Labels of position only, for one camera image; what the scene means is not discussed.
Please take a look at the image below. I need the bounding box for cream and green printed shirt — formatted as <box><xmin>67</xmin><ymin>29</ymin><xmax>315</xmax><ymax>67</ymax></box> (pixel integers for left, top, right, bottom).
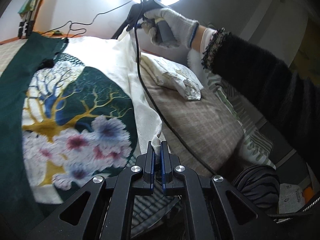
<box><xmin>0</xmin><ymin>27</ymin><xmax>164</xmax><ymax>205</ymax></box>

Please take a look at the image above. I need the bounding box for right black sleeved forearm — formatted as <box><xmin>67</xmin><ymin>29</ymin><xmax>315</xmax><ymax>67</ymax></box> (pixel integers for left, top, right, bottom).
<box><xmin>192</xmin><ymin>26</ymin><xmax>319</xmax><ymax>165</ymax></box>

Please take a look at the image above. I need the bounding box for right grey gloved hand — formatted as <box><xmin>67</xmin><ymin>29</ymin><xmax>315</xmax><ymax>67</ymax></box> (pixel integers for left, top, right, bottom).
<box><xmin>142</xmin><ymin>8</ymin><xmax>200</xmax><ymax>49</ymax></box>

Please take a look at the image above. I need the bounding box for beige plaid blanket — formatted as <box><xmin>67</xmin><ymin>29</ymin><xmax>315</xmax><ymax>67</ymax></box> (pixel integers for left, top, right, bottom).
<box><xmin>0</xmin><ymin>39</ymin><xmax>245</xmax><ymax>178</ymax></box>

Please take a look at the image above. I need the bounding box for folded white shirt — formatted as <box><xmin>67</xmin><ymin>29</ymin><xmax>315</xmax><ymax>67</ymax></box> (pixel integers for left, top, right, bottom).
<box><xmin>140</xmin><ymin>53</ymin><xmax>204</xmax><ymax>101</ymax></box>

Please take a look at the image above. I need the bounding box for green striped white pillow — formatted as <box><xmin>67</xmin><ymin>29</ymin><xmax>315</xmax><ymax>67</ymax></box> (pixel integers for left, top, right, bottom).
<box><xmin>187</xmin><ymin>49</ymin><xmax>276</xmax><ymax>168</ymax></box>

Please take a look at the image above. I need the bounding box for folded silver tripod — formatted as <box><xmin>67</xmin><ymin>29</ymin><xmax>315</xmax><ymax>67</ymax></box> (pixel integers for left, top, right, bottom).
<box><xmin>17</xmin><ymin>4</ymin><xmax>35</xmax><ymax>39</ymax></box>

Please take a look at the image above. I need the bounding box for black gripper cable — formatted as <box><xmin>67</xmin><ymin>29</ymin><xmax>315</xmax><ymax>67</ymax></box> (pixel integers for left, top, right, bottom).
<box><xmin>133</xmin><ymin>2</ymin><xmax>218</xmax><ymax>176</ymax></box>

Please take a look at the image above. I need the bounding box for black power cable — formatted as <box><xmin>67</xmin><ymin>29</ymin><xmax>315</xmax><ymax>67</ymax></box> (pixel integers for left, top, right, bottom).
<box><xmin>39</xmin><ymin>0</ymin><xmax>133</xmax><ymax>39</ymax></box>

